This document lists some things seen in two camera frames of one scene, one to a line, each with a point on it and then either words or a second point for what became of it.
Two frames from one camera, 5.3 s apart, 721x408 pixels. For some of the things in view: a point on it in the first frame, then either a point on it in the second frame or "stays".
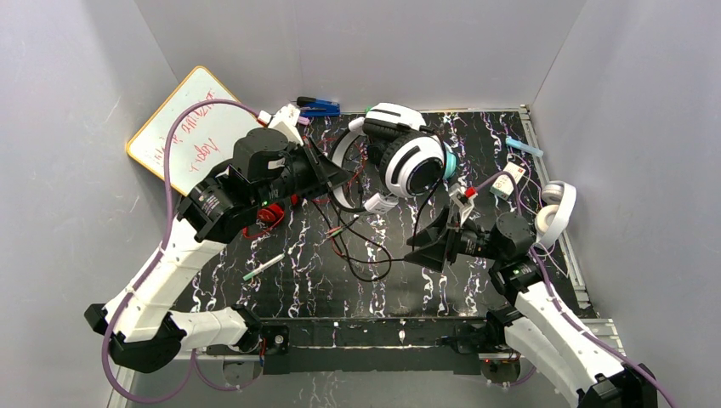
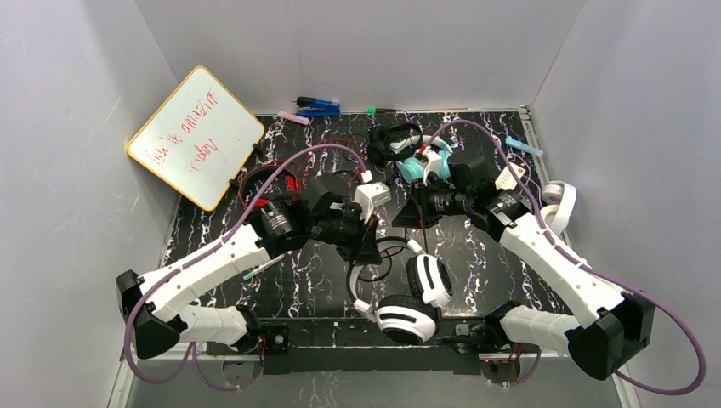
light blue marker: [519, 144] stays
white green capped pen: [247, 276] stays
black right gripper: [451, 242] -> [420, 200]
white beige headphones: [551, 222] stays
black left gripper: [315, 171] -> [356, 235]
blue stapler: [310, 106] stays
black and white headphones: [411, 158] -> [404, 292]
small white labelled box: [504, 185] stays
